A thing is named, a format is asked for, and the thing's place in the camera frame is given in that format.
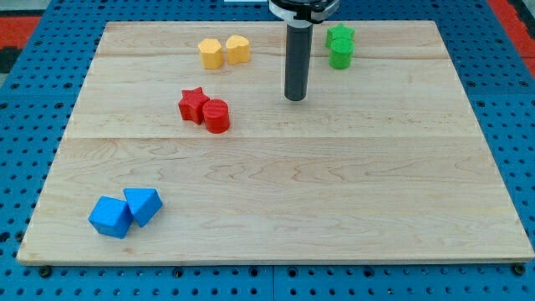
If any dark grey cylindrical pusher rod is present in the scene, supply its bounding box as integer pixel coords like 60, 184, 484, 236
284, 23, 313, 101

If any light wooden board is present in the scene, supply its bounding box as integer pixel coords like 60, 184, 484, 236
18, 21, 534, 266

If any yellow pentagon block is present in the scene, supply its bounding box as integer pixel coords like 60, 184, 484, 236
197, 38, 224, 69

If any blue cube block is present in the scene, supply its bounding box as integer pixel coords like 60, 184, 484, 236
88, 196, 134, 239

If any green star block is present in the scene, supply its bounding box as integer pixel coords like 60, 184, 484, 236
325, 23, 354, 48

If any red cylinder block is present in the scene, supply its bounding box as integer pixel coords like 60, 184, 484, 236
202, 99, 230, 134

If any blue triangular block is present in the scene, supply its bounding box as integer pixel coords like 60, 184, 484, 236
123, 187, 163, 227

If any green cylinder block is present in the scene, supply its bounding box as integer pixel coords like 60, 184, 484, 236
329, 38, 354, 69

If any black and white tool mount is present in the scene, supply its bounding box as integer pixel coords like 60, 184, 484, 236
268, 0, 340, 25

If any red star block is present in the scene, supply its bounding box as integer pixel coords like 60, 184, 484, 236
178, 87, 210, 125

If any yellow heart block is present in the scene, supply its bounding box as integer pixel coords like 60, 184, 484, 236
226, 35, 251, 65

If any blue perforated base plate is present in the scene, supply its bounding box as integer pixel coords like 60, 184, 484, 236
1, 1, 534, 300

